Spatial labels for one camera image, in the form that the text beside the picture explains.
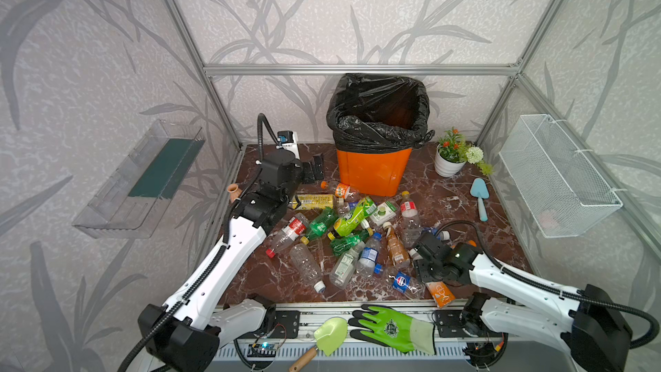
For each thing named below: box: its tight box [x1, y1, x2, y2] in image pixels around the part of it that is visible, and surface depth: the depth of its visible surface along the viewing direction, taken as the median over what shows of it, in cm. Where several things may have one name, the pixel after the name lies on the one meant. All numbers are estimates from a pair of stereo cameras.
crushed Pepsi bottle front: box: [381, 266, 427, 300], surface depth 79 cm
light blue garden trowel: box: [469, 177, 490, 223], surface depth 107 cm
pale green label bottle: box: [328, 240, 366, 291], surface depth 82 cm
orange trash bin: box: [335, 148, 413, 198], surface depth 101 cm
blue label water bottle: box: [423, 226, 451, 242], surface depth 90 cm
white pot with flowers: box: [434, 126, 494, 178], surface depth 101 cm
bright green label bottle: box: [327, 196, 377, 242], surface depth 90 cm
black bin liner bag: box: [326, 72, 435, 153], surface depth 84 cm
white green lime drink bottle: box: [370, 200, 400, 226], surface depth 96 cm
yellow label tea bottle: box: [291, 194, 334, 211], surface depth 97 cm
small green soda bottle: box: [330, 229, 374, 260], surface depth 86 cm
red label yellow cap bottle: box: [399, 190, 422, 248], surface depth 96 cm
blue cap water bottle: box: [356, 231, 384, 279], surface depth 84 cm
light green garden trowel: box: [289, 316, 348, 372], surface depth 73 cm
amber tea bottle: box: [383, 221, 412, 266], surface depth 86 cm
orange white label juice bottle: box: [426, 280, 456, 309], surface depth 77 cm
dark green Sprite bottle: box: [300, 206, 339, 246], surface depth 93 cm
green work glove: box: [347, 303, 436, 355], surface depth 74 cm
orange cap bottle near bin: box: [320, 180, 352, 199], surface depth 101 cm
